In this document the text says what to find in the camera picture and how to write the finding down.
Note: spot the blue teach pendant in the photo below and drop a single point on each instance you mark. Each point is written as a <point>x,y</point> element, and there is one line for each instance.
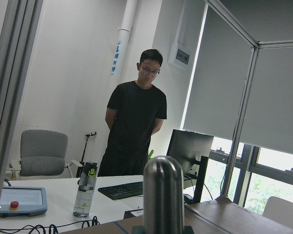
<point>27,201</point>

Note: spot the man in black shirt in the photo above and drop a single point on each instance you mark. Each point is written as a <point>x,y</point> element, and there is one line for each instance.
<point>136,110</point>

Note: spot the white wall pipe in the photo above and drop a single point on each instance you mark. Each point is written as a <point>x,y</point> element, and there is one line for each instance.
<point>122,42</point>

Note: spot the black monitor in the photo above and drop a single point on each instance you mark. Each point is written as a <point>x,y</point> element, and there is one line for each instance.
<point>191,150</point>

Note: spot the grey water bottle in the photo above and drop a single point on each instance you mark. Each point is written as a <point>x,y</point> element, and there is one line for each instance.
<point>85,190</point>

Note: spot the black keyboard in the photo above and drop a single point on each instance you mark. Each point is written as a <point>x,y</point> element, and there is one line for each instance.
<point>122,191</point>

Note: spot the grey office chair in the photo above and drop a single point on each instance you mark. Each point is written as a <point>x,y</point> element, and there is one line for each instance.
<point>42,153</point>

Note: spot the steel muddler black tip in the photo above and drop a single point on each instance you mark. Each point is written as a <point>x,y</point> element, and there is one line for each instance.
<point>163,196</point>

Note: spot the aluminium frame post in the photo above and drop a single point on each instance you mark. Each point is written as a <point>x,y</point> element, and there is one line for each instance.
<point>17,37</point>

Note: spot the grey roller blind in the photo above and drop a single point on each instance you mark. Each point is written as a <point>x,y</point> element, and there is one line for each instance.
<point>222,68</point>

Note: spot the black box with label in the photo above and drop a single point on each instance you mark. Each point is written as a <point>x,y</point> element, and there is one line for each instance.
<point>133,213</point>

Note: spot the white wall electrical box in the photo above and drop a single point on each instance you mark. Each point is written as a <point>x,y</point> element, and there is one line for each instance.
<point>179,56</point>

